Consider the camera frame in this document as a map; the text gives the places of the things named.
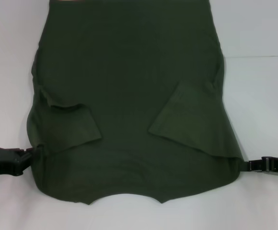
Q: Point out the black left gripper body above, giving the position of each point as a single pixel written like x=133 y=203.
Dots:
x=2 y=163

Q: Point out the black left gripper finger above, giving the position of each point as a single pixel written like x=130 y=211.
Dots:
x=25 y=160
x=26 y=151

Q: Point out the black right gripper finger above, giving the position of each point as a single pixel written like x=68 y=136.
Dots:
x=264 y=162
x=261 y=169

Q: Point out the dark green t-shirt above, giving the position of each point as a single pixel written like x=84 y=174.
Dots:
x=129 y=72

